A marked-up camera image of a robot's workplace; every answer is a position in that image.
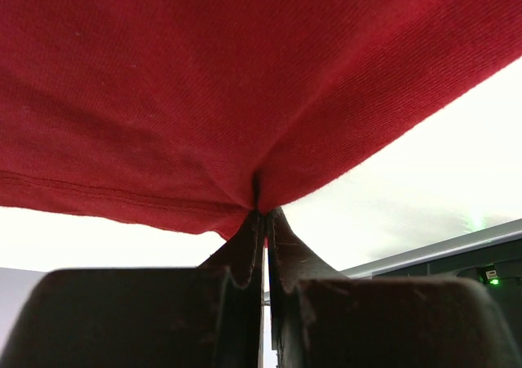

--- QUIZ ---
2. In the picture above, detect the aluminium front frame rail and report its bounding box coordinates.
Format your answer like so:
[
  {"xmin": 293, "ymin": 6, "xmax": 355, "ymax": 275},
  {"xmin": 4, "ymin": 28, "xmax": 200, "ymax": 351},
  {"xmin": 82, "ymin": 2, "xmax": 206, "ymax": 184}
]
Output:
[{"xmin": 341, "ymin": 219, "xmax": 521, "ymax": 278}]

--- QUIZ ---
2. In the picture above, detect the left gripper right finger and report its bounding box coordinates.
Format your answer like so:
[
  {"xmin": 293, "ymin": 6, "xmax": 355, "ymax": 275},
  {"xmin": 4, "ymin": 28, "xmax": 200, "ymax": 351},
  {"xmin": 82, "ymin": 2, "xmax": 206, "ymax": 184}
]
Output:
[{"xmin": 266, "ymin": 209, "xmax": 521, "ymax": 367}]

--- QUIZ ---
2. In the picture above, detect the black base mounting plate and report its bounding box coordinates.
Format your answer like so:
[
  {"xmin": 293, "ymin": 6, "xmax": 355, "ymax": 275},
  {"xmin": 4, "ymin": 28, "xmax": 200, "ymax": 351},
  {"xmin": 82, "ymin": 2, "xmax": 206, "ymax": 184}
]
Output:
[{"xmin": 374, "ymin": 233, "xmax": 521, "ymax": 299}]

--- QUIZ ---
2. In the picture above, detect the red t shirt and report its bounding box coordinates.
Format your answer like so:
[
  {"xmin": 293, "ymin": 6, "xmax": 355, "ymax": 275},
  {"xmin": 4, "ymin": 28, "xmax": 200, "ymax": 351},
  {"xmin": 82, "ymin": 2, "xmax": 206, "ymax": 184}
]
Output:
[{"xmin": 1, "ymin": 0, "xmax": 521, "ymax": 237}]

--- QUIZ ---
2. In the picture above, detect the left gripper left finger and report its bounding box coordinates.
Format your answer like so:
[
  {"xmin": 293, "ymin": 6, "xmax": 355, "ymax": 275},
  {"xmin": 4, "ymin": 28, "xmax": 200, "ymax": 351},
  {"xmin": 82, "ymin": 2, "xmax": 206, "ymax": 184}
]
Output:
[{"xmin": 1, "ymin": 211, "xmax": 265, "ymax": 367}]

